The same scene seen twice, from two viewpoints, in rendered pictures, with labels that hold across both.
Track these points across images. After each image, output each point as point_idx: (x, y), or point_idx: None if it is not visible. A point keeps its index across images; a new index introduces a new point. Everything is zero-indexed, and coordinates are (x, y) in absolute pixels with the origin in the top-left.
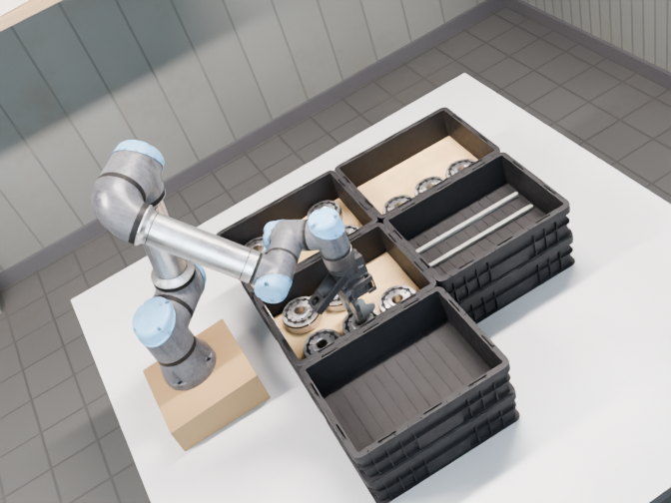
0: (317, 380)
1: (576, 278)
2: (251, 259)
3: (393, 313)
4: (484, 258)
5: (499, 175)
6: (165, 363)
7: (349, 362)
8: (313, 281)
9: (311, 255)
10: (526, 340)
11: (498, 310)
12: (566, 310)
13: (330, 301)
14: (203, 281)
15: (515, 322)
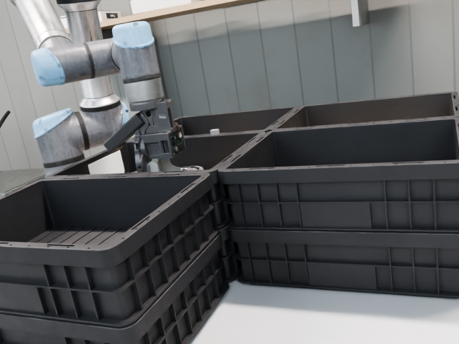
0: (53, 207)
1: (450, 317)
2: (47, 33)
3: (145, 175)
4: (287, 173)
5: (446, 151)
6: (42, 162)
7: (89, 209)
8: (179, 162)
9: (189, 135)
10: (291, 334)
11: (311, 291)
12: (384, 339)
13: (119, 140)
14: (119, 126)
15: (309, 311)
